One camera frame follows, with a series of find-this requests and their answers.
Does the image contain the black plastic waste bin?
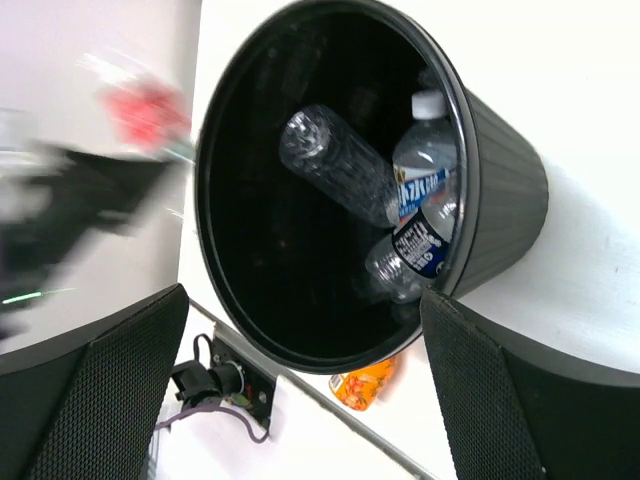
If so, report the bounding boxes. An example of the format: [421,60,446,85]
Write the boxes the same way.
[194,1,549,374]

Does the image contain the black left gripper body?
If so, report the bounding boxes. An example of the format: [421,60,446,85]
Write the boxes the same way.
[0,139,176,341]

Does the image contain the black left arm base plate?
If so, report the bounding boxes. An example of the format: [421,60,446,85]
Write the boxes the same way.
[171,333,277,430]

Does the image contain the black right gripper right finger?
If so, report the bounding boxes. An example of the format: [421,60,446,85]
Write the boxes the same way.
[420,289,639,479]

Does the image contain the clear bottle black cap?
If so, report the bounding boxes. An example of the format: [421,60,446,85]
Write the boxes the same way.
[365,200,458,304]

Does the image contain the orange juice bottle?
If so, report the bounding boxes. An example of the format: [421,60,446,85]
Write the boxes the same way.
[329,357,397,411]

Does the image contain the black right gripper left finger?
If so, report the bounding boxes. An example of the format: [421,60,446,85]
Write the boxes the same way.
[1,284,189,480]

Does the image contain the clear bottle red label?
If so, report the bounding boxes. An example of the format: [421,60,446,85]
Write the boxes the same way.
[78,46,195,165]

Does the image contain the clear bottle blue cap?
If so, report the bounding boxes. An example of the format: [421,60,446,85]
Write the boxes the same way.
[279,104,399,229]

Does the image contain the clear bottle white cap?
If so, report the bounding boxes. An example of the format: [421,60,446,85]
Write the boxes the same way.
[392,90,458,224]

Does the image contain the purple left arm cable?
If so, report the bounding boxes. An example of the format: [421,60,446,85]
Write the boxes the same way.
[153,402,271,445]

